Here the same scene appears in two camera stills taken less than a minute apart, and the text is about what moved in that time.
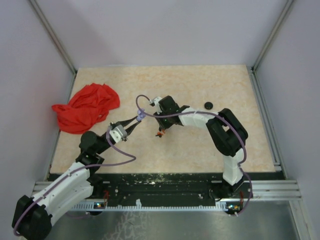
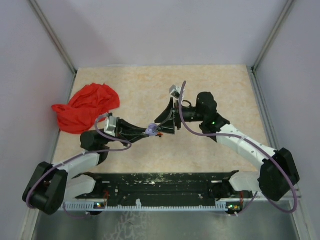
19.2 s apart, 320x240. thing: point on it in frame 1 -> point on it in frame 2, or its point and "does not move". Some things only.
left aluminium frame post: (39, 12) does not move
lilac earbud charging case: (140, 115) -> (151, 129)
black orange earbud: (159, 134) does not move
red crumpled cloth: (89, 107) does not move
